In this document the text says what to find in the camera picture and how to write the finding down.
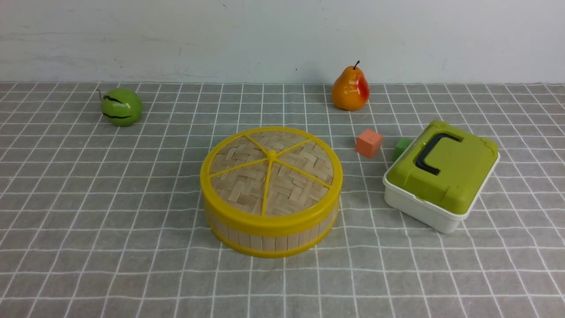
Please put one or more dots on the yellow bamboo steamer base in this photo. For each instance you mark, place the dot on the yellow bamboo steamer base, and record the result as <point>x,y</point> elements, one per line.
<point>268,246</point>

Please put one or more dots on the green lidded white storage box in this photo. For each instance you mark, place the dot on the green lidded white storage box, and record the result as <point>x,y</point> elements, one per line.
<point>438,178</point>

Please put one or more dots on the green cube block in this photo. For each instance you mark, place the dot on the green cube block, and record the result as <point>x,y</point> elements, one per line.
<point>400,147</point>

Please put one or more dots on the green apple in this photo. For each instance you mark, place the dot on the green apple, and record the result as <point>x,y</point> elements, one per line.
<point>121,106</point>

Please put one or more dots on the yellow woven steamer lid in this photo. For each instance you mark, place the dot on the yellow woven steamer lid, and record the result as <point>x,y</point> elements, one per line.
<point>273,181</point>

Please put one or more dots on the grey checked tablecloth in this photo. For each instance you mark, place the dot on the grey checked tablecloth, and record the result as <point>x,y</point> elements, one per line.
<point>99,221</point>

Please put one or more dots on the orange cube block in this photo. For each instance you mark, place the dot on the orange cube block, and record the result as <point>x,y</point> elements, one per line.
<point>368,143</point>

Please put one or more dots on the orange red pear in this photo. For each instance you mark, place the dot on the orange red pear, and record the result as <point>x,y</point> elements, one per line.
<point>350,90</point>

